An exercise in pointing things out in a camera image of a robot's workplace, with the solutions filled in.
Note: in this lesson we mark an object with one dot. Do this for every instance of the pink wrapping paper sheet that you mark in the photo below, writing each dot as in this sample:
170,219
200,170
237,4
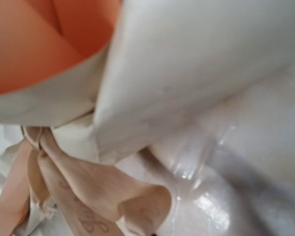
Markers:
197,96

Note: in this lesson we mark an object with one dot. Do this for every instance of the brown ribbon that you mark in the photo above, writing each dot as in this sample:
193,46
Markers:
91,197

